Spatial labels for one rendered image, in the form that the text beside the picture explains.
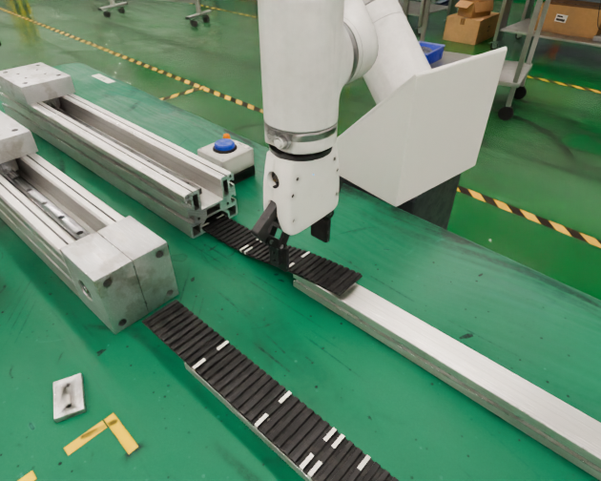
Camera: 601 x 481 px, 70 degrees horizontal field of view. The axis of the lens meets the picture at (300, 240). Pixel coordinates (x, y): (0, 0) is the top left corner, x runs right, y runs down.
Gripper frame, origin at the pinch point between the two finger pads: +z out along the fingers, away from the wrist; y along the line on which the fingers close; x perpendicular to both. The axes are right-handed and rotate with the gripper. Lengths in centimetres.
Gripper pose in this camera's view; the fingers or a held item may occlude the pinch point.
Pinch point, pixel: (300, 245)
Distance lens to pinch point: 60.4
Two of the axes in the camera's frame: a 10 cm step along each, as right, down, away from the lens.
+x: -7.4, -4.1, 5.3
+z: 0.0, 7.9, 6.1
